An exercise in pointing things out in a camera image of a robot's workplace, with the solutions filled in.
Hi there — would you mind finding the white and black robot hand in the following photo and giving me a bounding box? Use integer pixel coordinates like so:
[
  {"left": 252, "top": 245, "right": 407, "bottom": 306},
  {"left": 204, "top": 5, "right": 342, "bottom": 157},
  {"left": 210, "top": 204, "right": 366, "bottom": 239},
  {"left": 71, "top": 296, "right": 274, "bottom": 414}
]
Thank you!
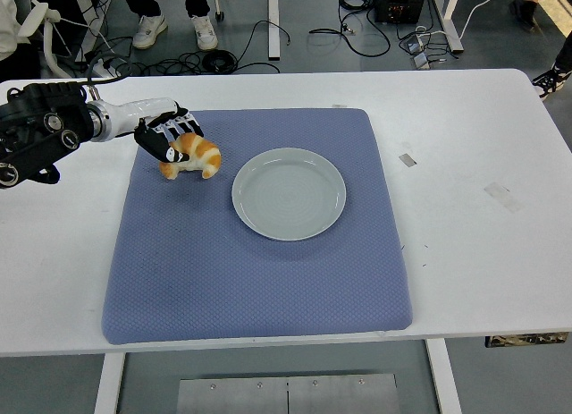
[{"left": 105, "top": 97, "right": 206, "bottom": 165}]

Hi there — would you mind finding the golden croissant bread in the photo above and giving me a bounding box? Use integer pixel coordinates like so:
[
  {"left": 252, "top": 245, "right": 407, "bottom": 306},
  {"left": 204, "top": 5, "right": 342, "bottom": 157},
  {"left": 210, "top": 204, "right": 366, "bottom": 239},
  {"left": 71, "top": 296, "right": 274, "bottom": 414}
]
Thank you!
[{"left": 159, "top": 133, "right": 223, "bottom": 181}]

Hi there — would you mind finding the grey round plate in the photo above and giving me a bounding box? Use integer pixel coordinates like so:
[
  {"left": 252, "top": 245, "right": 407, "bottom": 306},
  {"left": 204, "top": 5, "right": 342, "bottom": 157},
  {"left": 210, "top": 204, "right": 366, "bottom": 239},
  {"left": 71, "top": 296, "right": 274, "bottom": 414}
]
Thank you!
[{"left": 231, "top": 147, "right": 348, "bottom": 242}]

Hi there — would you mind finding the grey metal plate with screws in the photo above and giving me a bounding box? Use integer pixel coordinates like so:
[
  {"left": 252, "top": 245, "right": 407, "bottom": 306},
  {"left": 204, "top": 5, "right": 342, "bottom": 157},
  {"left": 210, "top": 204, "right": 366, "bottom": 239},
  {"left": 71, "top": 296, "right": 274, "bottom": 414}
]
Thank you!
[{"left": 176, "top": 373, "right": 399, "bottom": 414}]

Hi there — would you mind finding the person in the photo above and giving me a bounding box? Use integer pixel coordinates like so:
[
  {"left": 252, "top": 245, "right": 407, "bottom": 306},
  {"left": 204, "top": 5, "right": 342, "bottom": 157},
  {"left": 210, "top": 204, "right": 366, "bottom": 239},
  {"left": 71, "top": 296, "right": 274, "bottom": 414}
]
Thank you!
[
  {"left": 111, "top": 0, "right": 220, "bottom": 52},
  {"left": 0, "top": 0, "right": 44, "bottom": 82},
  {"left": 508, "top": 0, "right": 572, "bottom": 33},
  {"left": 531, "top": 40, "right": 572, "bottom": 101}
]

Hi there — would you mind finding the white chair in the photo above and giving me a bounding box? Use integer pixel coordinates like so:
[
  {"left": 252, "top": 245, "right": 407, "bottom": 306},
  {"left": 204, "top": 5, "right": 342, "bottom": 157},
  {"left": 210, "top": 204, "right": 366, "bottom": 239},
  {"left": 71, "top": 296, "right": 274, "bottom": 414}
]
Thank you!
[{"left": 18, "top": 1, "right": 73, "bottom": 79}]

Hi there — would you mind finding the white background table leg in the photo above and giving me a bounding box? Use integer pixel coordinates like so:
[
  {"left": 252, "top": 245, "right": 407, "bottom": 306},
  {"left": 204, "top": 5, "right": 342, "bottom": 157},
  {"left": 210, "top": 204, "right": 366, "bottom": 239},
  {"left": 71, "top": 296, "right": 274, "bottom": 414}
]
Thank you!
[
  {"left": 266, "top": 0, "right": 282, "bottom": 60},
  {"left": 431, "top": 0, "right": 466, "bottom": 55}
]

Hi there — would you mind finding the blue quilted mat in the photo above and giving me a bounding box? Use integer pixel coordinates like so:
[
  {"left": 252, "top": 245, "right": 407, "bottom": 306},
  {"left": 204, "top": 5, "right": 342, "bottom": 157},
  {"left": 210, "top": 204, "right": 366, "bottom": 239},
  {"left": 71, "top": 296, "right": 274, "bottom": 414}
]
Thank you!
[{"left": 101, "top": 107, "right": 413, "bottom": 346}]

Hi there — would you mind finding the black equipment box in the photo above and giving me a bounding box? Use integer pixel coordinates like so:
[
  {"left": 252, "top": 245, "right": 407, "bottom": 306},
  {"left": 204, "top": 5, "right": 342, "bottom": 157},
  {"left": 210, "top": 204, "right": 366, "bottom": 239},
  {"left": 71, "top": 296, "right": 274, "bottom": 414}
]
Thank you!
[{"left": 374, "top": 0, "right": 431, "bottom": 24}]

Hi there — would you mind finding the clear tape strip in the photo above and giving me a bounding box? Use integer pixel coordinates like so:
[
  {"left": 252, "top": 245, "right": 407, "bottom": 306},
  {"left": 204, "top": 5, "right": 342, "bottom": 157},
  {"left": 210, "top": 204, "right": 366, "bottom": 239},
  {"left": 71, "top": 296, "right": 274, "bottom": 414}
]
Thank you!
[{"left": 483, "top": 182, "right": 524, "bottom": 215}]

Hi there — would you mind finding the coiled black cable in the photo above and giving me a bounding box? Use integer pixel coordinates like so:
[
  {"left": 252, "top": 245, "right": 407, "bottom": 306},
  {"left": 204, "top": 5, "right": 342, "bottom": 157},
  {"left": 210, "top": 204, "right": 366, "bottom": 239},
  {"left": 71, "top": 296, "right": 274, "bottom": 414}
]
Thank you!
[{"left": 201, "top": 48, "right": 239, "bottom": 74}]

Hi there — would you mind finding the long black cable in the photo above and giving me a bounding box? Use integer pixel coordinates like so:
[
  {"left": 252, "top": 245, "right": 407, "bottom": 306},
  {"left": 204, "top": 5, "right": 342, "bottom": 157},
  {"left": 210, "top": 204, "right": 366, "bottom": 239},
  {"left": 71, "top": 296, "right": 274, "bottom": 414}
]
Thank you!
[{"left": 234, "top": 19, "right": 295, "bottom": 73}]

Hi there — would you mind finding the white cable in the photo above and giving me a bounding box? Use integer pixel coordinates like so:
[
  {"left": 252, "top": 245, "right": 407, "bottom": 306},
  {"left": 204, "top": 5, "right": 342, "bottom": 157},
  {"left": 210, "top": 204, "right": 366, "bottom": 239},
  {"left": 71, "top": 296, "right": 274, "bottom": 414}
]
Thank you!
[{"left": 458, "top": 0, "right": 515, "bottom": 40}]

